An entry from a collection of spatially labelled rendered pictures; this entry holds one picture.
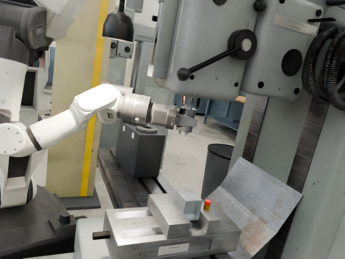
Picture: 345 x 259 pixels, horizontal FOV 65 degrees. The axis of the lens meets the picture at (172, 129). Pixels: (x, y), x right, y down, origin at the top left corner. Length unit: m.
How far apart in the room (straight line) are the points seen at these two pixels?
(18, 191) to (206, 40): 1.07
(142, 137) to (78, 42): 1.47
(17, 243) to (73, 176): 1.42
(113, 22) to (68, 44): 1.76
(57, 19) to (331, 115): 0.81
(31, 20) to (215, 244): 0.72
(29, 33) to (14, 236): 0.88
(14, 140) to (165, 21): 0.45
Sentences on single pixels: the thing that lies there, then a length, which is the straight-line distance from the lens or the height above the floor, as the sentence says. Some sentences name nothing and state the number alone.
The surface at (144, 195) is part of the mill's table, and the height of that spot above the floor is 0.91.
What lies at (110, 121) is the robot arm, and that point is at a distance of 0.83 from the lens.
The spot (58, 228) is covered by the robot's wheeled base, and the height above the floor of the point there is 0.61.
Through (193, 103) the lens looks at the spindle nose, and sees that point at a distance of 0.76.
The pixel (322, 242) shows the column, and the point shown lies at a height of 0.94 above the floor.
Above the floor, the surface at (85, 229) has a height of 0.83.
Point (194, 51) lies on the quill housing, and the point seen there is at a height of 1.42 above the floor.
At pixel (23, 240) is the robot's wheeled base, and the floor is 0.59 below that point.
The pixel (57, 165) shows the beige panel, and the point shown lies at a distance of 2.62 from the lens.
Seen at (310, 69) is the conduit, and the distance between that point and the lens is 0.73.
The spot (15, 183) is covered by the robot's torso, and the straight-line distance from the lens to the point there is 1.41.
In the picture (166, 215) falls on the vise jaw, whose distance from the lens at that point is 0.72.
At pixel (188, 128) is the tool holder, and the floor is 1.21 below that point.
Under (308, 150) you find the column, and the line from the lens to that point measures 0.93.
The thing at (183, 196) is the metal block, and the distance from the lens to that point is 0.75.
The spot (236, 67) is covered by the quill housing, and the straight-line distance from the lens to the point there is 0.72.
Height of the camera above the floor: 1.38
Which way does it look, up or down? 14 degrees down
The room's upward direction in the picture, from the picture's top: 10 degrees clockwise
